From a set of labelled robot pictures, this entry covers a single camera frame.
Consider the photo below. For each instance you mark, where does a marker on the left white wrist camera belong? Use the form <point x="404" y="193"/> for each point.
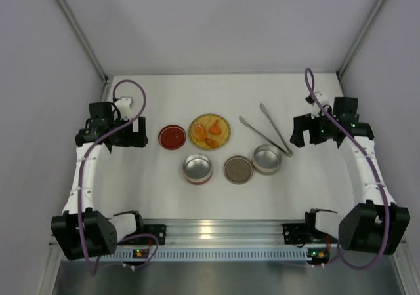
<point x="125" y="107"/>

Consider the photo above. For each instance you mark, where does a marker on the aluminium mounting rail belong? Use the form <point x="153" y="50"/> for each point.
<point x="223" y="231"/>

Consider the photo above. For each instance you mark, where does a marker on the aluminium frame post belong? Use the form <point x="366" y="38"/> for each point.
<point x="360" y="36"/>
<point x="74" y="25"/>

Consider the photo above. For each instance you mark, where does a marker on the black base bracket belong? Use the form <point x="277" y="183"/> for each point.
<point x="300" y="234"/>
<point x="157" y="230"/>

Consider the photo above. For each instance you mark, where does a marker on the brown round lid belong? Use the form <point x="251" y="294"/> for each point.
<point x="238" y="170"/>

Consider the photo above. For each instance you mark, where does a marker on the red-banded metal tin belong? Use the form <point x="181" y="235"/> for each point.
<point x="197" y="169"/>

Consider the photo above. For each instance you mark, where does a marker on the orange bun food piece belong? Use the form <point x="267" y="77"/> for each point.
<point x="199" y="132"/>

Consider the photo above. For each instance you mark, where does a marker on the slotted cable duct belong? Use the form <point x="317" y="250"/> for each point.
<point x="232" y="254"/>

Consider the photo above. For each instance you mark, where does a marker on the left aluminium frame post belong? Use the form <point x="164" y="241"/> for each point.
<point x="74" y="25"/>

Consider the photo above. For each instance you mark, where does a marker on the beige-banded metal tin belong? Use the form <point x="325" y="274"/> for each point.
<point x="266" y="159"/>

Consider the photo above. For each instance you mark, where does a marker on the right black base bracket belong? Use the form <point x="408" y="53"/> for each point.
<point x="300" y="234"/>

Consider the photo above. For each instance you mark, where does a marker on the right aluminium frame post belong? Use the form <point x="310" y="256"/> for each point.
<point x="360" y="36"/>

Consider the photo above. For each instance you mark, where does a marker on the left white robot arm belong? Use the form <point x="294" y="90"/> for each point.
<point x="92" y="157"/>

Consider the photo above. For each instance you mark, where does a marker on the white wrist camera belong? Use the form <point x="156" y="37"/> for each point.
<point x="318" y="103"/>
<point x="125" y="107"/>

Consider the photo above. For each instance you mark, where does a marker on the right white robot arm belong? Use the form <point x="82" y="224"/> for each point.
<point x="375" y="223"/>

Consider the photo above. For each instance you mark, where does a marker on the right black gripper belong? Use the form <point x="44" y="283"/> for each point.
<point x="306" y="129"/>

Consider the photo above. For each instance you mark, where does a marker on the woven bamboo plate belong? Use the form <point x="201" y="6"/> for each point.
<point x="207" y="120"/>

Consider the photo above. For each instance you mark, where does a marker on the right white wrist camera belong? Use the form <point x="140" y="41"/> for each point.
<point x="318" y="103"/>

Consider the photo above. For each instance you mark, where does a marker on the orange carrot food piece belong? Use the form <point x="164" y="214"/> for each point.
<point x="215" y="129"/>

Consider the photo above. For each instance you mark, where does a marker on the red round lid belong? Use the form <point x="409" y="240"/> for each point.
<point x="172" y="137"/>

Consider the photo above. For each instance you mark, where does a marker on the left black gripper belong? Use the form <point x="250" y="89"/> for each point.
<point x="132" y="132"/>

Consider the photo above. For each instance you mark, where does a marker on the orange fried food piece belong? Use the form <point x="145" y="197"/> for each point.
<point x="211" y="143"/>

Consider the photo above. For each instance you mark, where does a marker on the left black base bracket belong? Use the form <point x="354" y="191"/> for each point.
<point x="157" y="230"/>

